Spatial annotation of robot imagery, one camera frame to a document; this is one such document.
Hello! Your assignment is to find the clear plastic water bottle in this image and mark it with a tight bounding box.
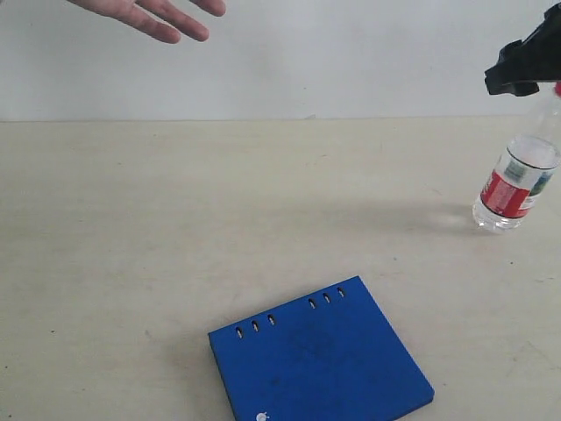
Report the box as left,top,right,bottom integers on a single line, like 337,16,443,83
472,82,560,232

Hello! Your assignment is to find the blue ring binder notebook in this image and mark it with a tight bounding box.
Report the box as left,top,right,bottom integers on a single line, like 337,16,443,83
208,276,435,420

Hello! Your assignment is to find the person's open bare hand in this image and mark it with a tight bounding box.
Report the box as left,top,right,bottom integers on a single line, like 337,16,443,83
71,0,209,44

